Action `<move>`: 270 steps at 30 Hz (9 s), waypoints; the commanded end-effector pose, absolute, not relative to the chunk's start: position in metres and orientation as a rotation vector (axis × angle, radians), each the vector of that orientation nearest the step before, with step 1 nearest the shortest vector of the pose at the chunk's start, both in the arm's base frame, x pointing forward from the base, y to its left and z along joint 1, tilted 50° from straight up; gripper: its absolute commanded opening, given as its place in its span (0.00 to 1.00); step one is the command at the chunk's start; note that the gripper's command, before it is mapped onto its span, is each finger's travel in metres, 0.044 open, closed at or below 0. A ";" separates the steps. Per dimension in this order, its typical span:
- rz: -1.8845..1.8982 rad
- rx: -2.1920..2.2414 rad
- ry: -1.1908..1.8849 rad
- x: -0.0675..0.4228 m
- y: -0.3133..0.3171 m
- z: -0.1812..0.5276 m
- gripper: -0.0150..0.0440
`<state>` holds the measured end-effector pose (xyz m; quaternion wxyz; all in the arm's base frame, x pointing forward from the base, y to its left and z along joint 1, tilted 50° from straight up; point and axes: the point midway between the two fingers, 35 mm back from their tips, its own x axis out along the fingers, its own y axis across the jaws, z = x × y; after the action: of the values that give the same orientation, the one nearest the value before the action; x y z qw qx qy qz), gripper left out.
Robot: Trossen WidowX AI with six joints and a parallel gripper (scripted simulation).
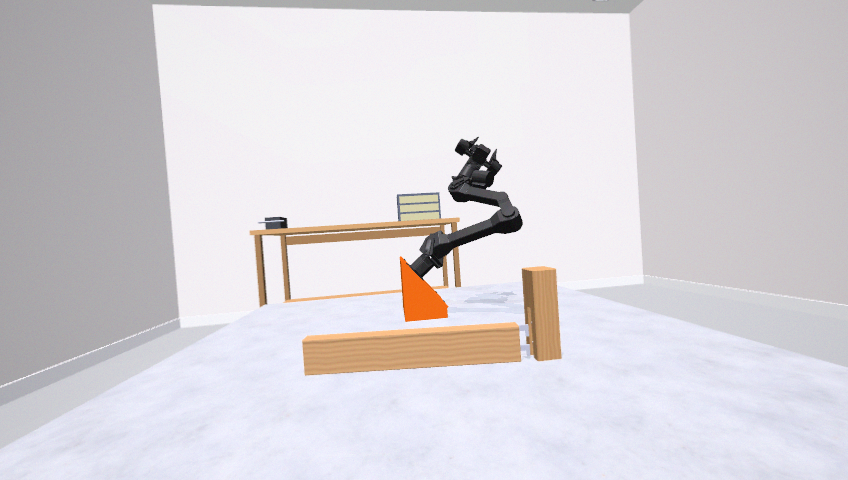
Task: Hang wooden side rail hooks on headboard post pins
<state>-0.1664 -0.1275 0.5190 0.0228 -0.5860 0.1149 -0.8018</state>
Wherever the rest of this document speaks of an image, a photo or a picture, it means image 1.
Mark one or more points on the wooden rail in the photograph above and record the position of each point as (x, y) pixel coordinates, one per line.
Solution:
(413, 348)

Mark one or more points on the wooden headboard post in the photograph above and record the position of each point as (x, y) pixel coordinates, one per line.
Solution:
(541, 312)

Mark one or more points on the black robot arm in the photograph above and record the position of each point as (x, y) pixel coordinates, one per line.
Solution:
(469, 185)

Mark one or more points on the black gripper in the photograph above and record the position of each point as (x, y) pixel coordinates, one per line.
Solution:
(463, 147)

